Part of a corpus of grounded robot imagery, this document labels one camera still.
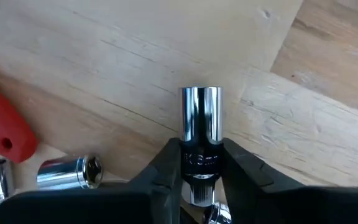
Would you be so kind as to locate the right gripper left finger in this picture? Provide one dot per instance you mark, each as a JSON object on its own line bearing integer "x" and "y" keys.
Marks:
{"x": 89, "y": 208}

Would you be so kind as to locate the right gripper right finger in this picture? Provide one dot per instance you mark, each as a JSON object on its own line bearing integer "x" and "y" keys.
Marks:
{"x": 291, "y": 208}

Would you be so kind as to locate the long chrome socket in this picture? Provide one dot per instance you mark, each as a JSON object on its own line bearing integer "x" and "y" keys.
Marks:
{"x": 201, "y": 112}

